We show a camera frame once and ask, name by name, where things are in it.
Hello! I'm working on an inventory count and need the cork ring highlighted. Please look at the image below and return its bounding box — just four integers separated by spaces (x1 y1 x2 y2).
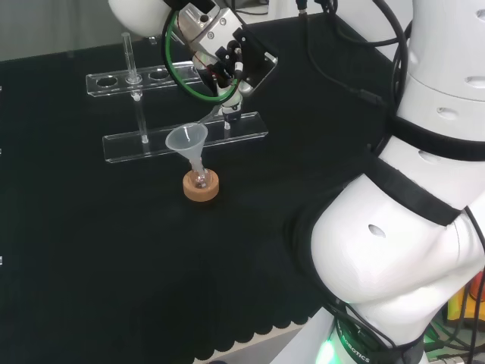
183 168 221 204

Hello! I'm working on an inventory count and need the clear acrylic funnel stand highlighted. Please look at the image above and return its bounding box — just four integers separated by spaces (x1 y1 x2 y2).
86 31 271 165

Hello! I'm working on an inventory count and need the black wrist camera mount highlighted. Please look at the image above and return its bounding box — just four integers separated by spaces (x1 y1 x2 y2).
216 26 280 96

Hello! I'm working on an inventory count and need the translucent plastic funnel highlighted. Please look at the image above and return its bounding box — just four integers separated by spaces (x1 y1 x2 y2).
164 123 209 179

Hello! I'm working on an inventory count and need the small glass round-bottom flask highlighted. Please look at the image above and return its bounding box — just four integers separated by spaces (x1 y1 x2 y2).
190 166 211 190

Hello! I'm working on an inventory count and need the black bench cloth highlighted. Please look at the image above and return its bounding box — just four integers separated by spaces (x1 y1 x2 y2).
0 11 410 362

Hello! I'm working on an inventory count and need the yellow stop button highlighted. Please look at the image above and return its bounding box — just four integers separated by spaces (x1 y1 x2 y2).
446 272 485 324

